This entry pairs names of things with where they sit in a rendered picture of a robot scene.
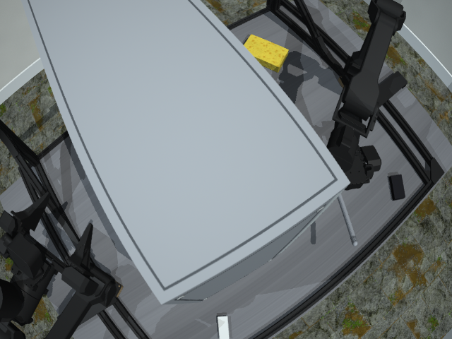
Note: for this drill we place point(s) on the yellow sponge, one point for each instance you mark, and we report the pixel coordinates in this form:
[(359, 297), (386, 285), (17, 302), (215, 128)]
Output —
[(268, 54)]

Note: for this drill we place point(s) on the small white rectangular block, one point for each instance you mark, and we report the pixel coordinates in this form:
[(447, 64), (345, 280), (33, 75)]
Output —
[(223, 327)]

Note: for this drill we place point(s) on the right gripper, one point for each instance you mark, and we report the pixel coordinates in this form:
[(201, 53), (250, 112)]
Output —
[(77, 275)]

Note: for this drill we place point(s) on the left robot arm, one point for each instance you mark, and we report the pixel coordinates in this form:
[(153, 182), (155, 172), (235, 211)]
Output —
[(361, 92)]

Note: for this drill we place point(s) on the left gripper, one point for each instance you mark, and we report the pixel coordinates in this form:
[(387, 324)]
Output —
[(370, 156)]

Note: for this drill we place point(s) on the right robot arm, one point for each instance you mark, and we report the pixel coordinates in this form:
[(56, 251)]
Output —
[(17, 305)]

